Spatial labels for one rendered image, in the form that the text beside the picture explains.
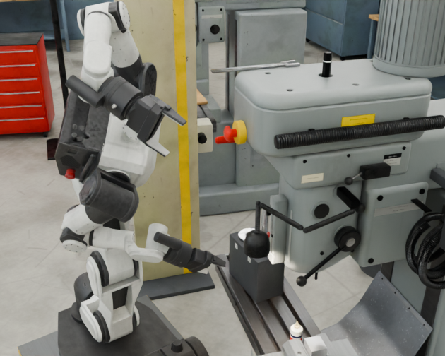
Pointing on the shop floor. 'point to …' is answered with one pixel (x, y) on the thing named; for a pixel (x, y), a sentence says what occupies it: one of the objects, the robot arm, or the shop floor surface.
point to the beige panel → (170, 141)
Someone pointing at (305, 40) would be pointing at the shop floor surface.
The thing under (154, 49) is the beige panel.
